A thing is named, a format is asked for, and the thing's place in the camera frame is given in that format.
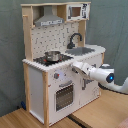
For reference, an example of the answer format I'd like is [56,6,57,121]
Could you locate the grey range hood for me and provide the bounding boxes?
[35,5,64,27]

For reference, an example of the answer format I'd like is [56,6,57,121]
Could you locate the silver metal pot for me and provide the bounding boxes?
[45,51,61,61]

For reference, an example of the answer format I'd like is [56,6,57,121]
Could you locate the grey cabinet door handle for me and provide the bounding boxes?
[82,79,86,90]

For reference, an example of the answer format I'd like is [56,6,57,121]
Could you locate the oven door with window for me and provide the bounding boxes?
[55,81,74,111]

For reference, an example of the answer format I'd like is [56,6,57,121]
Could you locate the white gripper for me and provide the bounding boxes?
[72,61,92,78]

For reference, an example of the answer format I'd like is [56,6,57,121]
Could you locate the black toy faucet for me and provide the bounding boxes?
[66,32,83,50]

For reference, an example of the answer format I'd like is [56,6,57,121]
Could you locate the wooden toy kitchen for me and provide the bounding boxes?
[22,2,105,127]

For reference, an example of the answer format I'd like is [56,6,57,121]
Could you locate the black toy stovetop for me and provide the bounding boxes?
[34,54,71,66]

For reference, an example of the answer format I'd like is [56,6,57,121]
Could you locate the left red stove knob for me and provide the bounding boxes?
[54,73,60,79]

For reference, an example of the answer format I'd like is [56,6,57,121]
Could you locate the grey toy sink basin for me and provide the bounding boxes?
[66,47,94,56]

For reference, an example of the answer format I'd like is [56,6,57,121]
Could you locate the white toy microwave door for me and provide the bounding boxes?
[67,3,90,21]

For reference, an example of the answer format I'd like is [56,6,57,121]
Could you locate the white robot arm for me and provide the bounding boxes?
[72,61,128,95]

